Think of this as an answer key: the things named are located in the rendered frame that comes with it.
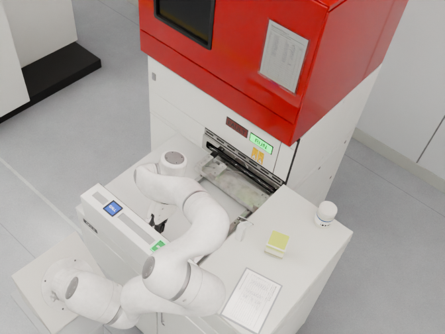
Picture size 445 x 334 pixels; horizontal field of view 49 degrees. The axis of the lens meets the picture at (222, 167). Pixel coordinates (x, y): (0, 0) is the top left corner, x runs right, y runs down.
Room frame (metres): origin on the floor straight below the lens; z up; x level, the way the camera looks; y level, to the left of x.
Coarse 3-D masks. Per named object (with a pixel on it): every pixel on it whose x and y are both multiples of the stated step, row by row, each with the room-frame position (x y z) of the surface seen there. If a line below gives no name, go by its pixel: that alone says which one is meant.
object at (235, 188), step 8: (208, 168) 1.39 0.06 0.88; (208, 176) 1.35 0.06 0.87; (224, 176) 1.36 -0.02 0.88; (232, 176) 1.37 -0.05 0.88; (216, 184) 1.32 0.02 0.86; (224, 184) 1.32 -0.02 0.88; (232, 184) 1.32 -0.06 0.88; (240, 184) 1.33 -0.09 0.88; (232, 192) 1.28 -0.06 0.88; (240, 192) 1.29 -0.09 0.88; (248, 192) 1.29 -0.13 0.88; (256, 192) 1.30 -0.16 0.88; (240, 200) 1.25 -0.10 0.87; (248, 200) 1.25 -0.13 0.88; (256, 200) 1.25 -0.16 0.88; (248, 208) 1.22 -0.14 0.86
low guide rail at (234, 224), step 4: (244, 212) 1.21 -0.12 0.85; (248, 212) 1.21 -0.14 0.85; (244, 216) 1.19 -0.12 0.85; (236, 220) 1.16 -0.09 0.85; (232, 224) 1.14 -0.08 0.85; (236, 224) 1.14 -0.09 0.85; (232, 228) 1.12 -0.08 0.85; (228, 232) 1.10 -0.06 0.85; (200, 256) 0.96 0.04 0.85; (204, 256) 0.97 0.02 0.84; (196, 260) 0.94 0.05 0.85; (200, 260) 0.95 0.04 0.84
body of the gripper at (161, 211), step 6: (150, 204) 0.90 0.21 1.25; (156, 204) 0.89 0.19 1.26; (162, 204) 0.89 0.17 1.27; (168, 204) 0.90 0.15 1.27; (150, 210) 0.89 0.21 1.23; (156, 210) 0.88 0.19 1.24; (162, 210) 0.89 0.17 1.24; (168, 210) 0.91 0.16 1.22; (174, 210) 0.93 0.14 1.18; (150, 216) 0.88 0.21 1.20; (156, 216) 0.88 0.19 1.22; (162, 216) 0.89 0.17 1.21; (168, 216) 0.91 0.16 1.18; (156, 222) 0.87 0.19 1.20
